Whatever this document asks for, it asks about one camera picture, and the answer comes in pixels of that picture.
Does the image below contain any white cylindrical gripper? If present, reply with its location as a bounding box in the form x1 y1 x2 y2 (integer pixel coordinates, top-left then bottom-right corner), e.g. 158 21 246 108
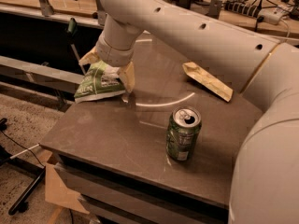
78 35 136 92

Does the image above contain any green jalapeno chip bag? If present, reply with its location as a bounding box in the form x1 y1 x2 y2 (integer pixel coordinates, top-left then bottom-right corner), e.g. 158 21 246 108
74 61 126 103

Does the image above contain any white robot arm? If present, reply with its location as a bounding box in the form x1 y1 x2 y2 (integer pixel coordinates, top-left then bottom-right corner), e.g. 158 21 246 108
96 0 299 224

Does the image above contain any brown sea salt chip bag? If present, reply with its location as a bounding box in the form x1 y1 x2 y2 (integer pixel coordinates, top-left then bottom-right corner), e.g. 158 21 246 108
182 62 233 102

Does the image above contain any green soda can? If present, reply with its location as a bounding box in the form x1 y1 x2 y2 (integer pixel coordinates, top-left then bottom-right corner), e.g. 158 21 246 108
166 105 202 161

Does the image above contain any black chair base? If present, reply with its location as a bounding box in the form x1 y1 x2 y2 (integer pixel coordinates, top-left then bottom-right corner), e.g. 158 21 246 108
0 119 45 219

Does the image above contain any black power strip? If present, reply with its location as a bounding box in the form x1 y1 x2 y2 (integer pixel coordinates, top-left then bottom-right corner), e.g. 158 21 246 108
224 0 261 18

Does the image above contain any white power adapter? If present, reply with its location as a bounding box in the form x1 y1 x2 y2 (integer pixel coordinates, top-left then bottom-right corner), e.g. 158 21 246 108
259 8 287 25

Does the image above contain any metal bracket middle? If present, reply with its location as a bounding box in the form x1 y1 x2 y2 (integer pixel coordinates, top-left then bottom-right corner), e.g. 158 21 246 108
95 0 107 26

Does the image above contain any metal bracket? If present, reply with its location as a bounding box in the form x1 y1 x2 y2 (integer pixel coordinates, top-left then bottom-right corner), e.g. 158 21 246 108
207 0 222 19
95 0 107 26
38 0 54 17

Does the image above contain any green handled tool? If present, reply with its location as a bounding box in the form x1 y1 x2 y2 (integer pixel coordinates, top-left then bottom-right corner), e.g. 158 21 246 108
66 17 87 76

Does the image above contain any metal bracket left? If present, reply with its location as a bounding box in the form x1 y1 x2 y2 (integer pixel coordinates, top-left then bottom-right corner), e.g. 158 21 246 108
38 0 54 17

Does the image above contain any metal bracket right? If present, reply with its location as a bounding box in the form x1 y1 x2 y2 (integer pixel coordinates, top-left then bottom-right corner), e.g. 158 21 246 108
207 0 222 19

